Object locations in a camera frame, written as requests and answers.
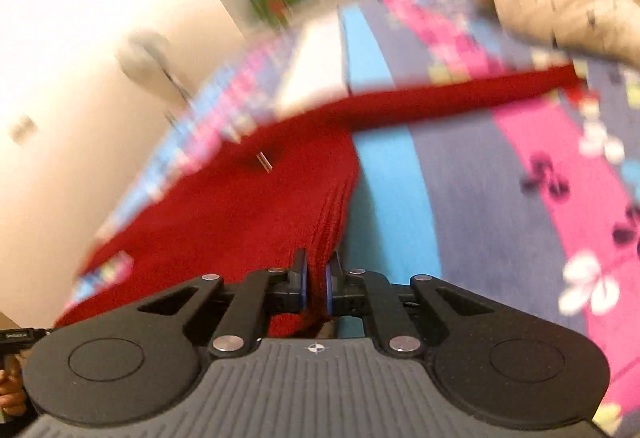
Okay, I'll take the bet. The red knit sweater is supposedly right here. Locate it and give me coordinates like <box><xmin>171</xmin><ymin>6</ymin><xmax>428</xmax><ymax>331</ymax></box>
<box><xmin>52</xmin><ymin>64</ymin><xmax>583</xmax><ymax>339</ymax></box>

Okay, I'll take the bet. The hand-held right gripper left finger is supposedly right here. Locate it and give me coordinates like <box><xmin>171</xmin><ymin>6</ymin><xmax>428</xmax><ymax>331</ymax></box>
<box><xmin>125</xmin><ymin>249</ymin><xmax>308</xmax><ymax>359</ymax></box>

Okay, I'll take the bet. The person's left hand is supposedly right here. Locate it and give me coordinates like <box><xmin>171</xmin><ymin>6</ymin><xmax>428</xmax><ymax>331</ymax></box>
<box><xmin>0</xmin><ymin>360</ymin><xmax>27</xmax><ymax>416</ymax></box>

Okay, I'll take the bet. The potted green plant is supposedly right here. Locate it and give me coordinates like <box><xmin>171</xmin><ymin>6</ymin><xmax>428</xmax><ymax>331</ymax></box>
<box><xmin>250</xmin><ymin>0</ymin><xmax>301</xmax><ymax>26</ymax></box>

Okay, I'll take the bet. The floral striped blanket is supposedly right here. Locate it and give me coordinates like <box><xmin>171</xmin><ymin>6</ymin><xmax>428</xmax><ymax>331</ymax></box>
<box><xmin>65</xmin><ymin>0</ymin><xmax>640</xmax><ymax>436</ymax></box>

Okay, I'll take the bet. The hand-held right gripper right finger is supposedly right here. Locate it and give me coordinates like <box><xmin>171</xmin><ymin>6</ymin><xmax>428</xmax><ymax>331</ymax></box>
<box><xmin>325</xmin><ymin>252</ymin><xmax>511</xmax><ymax>358</ymax></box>

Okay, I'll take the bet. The white standing fan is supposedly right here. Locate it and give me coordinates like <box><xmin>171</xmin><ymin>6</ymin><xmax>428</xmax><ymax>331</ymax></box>
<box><xmin>117</xmin><ymin>30</ymin><xmax>196</xmax><ymax>119</ymax></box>

